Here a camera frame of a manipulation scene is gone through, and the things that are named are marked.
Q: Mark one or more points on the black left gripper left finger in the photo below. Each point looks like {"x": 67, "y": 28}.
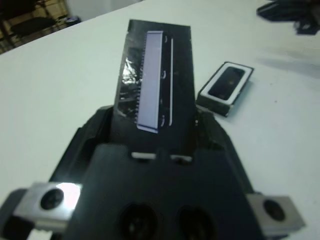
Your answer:
{"x": 92, "y": 140}

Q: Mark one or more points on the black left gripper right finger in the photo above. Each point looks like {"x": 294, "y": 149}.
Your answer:
{"x": 210, "y": 135}

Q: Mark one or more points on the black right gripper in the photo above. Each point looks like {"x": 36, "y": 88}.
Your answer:
{"x": 308, "y": 17}

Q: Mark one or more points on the black box lid silver print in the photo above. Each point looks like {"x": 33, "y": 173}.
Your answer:
{"x": 175, "y": 100}

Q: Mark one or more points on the black box base white insert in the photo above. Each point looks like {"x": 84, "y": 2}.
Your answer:
{"x": 215, "y": 108}

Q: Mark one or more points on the small blue object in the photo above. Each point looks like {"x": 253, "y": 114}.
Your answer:
{"x": 73, "y": 20}

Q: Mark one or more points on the black office chair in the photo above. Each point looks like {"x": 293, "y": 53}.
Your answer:
{"x": 27, "y": 25}

